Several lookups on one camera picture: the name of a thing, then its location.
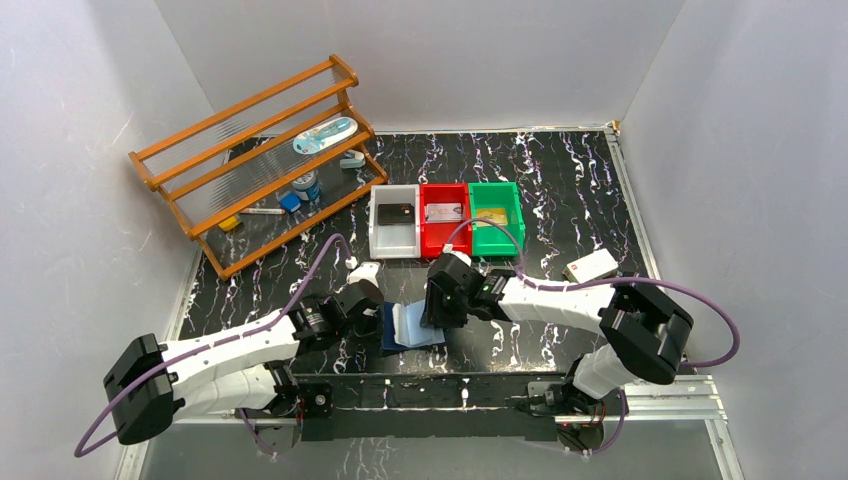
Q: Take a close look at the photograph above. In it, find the blue card holder wallet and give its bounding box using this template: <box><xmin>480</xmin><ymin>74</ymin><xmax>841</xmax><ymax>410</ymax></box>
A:
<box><xmin>381</xmin><ymin>300</ymin><xmax>446</xmax><ymax>353</ymax></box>

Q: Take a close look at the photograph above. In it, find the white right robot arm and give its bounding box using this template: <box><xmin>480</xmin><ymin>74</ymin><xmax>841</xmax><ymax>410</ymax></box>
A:
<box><xmin>422</xmin><ymin>252</ymin><xmax>693</xmax><ymax>416</ymax></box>

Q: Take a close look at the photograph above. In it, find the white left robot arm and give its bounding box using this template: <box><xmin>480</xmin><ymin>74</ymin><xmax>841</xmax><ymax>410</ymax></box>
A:
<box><xmin>103</xmin><ymin>280</ymin><xmax>384</xmax><ymax>445</ymax></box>

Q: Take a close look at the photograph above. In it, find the white VIP card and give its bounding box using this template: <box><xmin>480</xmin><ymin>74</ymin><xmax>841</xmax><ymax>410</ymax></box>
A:
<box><xmin>425</xmin><ymin>203</ymin><xmax>464</xmax><ymax>223</ymax></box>

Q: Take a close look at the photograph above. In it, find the gold credit card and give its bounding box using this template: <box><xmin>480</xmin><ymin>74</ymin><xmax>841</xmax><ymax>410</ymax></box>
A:
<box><xmin>475</xmin><ymin>207</ymin><xmax>509</xmax><ymax>226</ymax></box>

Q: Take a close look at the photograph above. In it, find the red plastic bin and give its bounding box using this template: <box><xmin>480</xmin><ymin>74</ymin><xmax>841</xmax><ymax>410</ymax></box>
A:
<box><xmin>419</xmin><ymin>183</ymin><xmax>472</xmax><ymax>259</ymax></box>

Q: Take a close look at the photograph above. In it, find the green plastic bin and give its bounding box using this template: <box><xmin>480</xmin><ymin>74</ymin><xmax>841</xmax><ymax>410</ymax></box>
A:
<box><xmin>468</xmin><ymin>182</ymin><xmax>526</xmax><ymax>257</ymax></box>

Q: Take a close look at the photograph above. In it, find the white plastic bin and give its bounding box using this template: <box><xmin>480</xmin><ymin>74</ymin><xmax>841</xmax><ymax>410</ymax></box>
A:
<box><xmin>368</xmin><ymin>184</ymin><xmax>421</xmax><ymax>259</ymax></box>

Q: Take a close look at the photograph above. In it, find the small blue box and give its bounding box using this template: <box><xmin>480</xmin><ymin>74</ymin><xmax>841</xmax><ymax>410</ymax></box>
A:
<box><xmin>278</xmin><ymin>193</ymin><xmax>302</xmax><ymax>214</ymax></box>

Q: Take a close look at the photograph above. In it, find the white box with red logo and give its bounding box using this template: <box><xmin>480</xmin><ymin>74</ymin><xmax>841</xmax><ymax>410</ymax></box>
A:
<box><xmin>563</xmin><ymin>248</ymin><xmax>619</xmax><ymax>284</ymax></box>

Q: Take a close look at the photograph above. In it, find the white marker pen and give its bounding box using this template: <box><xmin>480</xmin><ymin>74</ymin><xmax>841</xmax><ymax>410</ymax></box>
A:
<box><xmin>239</xmin><ymin>207</ymin><xmax>287</xmax><ymax>215</ymax></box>

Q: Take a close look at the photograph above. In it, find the yellow small block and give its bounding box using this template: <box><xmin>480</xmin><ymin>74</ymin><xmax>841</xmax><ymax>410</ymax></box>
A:
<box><xmin>217</xmin><ymin>215</ymin><xmax>241</xmax><ymax>232</ymax></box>

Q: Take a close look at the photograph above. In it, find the pale green tape dispenser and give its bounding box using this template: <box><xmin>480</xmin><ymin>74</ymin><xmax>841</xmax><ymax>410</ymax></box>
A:
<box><xmin>339</xmin><ymin>149</ymin><xmax>366</xmax><ymax>170</ymax></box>

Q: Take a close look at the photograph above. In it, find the orange wooden shelf rack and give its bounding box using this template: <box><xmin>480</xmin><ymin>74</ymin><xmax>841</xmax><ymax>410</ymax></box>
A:
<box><xmin>128</xmin><ymin>54</ymin><xmax>388</xmax><ymax>279</ymax></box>

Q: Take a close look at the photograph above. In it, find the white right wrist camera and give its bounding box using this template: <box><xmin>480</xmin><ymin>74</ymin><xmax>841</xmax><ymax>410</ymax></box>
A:
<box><xmin>442</xmin><ymin>243</ymin><xmax>471</xmax><ymax>266</ymax></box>

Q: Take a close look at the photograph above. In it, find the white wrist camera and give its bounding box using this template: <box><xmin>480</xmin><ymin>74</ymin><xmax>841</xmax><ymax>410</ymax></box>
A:
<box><xmin>442</xmin><ymin>243</ymin><xmax>471</xmax><ymax>266</ymax></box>
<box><xmin>344</xmin><ymin>257</ymin><xmax>381</xmax><ymax>287</ymax></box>

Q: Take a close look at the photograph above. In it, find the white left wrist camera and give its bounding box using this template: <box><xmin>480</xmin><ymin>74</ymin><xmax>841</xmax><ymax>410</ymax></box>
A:
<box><xmin>344</xmin><ymin>257</ymin><xmax>381</xmax><ymax>287</ymax></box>

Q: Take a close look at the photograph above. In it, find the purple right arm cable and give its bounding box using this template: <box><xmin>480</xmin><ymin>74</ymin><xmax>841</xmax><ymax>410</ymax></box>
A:
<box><xmin>443</xmin><ymin>217</ymin><xmax>742</xmax><ymax>370</ymax></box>

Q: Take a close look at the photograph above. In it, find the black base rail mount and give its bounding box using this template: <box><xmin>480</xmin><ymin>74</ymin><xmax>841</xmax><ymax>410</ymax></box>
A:
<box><xmin>235</xmin><ymin>372</ymin><xmax>630</xmax><ymax>455</ymax></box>

